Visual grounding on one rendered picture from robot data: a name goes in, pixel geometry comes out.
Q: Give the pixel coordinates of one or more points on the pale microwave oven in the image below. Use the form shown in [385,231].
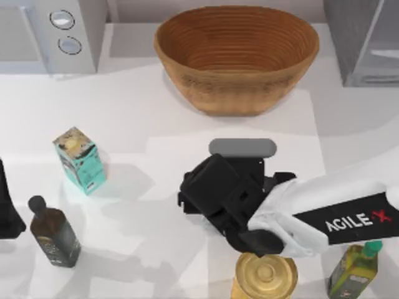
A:
[90,34]

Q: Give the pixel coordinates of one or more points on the green bottle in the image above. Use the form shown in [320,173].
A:
[353,272]

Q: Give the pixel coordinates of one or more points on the small round microwave knob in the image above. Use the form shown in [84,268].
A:
[70,45]

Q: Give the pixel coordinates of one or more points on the brown woven basket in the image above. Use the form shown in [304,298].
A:
[237,84]

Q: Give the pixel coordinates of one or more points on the gold can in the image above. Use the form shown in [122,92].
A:
[265,277]

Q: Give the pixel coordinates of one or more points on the large round microwave knob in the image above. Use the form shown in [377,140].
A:
[62,19]

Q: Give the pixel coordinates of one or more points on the pale grey rounded box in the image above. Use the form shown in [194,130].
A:
[242,147]

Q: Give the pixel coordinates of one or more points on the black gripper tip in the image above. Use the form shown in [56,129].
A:
[7,211]

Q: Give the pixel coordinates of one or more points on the teal carton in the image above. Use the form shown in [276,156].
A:
[81,165]

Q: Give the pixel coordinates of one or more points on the dark glass bottle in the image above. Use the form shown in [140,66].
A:
[54,235]

